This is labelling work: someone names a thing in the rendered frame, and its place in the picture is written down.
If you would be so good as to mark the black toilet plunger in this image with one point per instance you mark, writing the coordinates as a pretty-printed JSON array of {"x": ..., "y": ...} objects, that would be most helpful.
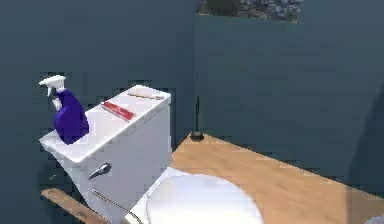
[{"x": 197, "y": 133}]

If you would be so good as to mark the thin brown stick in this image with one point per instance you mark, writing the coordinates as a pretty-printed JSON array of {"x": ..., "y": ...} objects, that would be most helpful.
[{"x": 146, "y": 96}]

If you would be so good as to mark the red flat box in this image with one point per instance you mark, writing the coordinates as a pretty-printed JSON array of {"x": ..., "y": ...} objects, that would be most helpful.
[{"x": 118, "y": 110}]

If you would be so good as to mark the blue spray bottle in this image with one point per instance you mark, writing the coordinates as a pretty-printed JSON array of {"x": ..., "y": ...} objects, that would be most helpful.
[{"x": 70, "y": 118}]

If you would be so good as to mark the framed picture on wall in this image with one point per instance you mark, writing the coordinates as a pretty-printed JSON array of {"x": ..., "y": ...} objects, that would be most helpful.
[{"x": 250, "y": 9}]

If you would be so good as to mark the white toilet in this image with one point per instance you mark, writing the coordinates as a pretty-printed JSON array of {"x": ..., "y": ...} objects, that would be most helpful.
[{"x": 133, "y": 156}]

